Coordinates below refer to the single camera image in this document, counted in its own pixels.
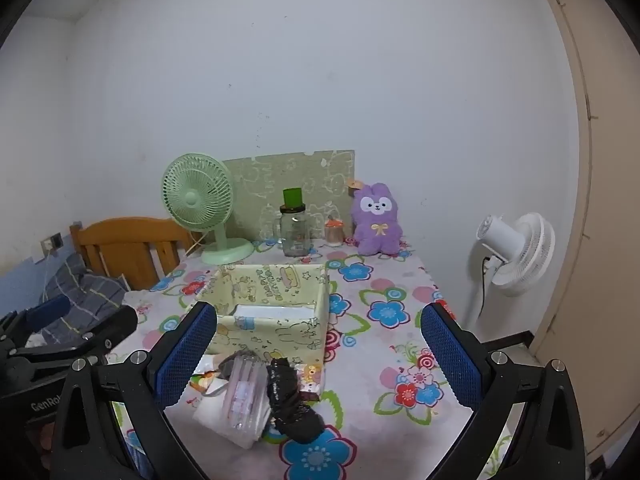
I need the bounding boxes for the black fan cable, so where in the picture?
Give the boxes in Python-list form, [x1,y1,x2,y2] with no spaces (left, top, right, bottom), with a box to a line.
[477,255,493,318]

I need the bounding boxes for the glass jar with green lid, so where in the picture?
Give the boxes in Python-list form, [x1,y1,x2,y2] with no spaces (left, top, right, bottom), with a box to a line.
[260,187,312,258]

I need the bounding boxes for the bear print tissue packet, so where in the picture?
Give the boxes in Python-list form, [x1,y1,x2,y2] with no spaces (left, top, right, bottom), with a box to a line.
[295,362,325,403]

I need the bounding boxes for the orange print tissue pack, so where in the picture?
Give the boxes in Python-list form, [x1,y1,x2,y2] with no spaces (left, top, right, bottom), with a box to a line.
[189,352,236,396]

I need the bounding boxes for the floral tablecloth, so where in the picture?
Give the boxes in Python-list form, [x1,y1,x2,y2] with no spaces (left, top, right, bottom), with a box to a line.
[107,237,516,480]

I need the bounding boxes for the white standing fan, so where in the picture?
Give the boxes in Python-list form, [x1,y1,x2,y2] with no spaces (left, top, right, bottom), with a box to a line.
[462,211,557,331]

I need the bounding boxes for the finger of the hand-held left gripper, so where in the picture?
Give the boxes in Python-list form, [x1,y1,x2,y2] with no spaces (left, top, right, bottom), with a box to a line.
[0,294,72,342]
[10,304,139,361]

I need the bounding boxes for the grey plaid pillow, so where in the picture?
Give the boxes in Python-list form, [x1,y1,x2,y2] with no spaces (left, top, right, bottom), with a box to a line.
[30,252,132,346]

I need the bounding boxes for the wooden chair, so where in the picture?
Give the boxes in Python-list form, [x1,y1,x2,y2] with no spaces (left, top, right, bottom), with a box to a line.
[69,216,201,292]

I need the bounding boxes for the yellow-green printed fabric storage box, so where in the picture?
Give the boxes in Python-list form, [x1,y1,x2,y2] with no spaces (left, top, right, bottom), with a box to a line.
[192,262,331,366]

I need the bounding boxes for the green desk fan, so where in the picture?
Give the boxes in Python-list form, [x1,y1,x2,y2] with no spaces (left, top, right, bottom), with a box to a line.
[161,152,255,266]

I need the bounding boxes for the purple plush bunny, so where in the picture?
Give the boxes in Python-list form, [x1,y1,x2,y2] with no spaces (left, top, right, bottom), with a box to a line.
[346,179,404,256]

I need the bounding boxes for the white fan cable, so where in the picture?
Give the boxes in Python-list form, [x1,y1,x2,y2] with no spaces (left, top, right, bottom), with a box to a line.
[185,230,207,258]

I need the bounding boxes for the cotton swab jar orange lid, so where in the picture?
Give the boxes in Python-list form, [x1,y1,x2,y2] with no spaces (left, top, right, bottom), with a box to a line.
[324,215,346,247]

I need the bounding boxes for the black bag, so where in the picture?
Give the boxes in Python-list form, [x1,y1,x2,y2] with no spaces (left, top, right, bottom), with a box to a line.
[265,357,325,445]

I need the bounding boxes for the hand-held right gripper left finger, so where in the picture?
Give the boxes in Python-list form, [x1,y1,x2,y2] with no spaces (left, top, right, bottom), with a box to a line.
[50,301,218,480]

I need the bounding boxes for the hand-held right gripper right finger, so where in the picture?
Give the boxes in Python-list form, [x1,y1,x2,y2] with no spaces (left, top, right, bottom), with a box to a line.
[420,302,586,480]

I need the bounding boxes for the green printed board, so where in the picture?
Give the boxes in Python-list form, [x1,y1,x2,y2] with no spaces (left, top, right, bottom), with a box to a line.
[221,149,357,243]

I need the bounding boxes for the clear pack of pink pads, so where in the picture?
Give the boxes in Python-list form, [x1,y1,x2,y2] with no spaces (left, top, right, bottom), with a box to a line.
[220,350,273,443]

